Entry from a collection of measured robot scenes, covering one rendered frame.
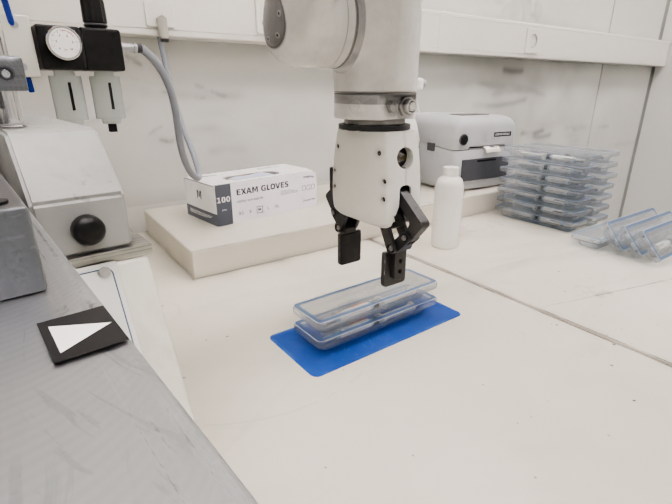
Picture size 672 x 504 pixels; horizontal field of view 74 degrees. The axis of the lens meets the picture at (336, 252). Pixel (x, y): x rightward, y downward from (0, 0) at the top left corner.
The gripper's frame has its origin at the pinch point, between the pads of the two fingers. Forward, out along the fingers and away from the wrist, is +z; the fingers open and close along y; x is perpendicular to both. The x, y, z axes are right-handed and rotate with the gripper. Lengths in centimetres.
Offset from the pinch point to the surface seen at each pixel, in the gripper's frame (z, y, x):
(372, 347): 8.4, -4.1, 2.9
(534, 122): -7, 54, -123
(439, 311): 8.4, -2.8, -9.8
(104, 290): -7.5, -8.6, 28.7
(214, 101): -16, 58, -6
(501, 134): -9, 27, -63
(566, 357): 8.4, -18.1, -12.8
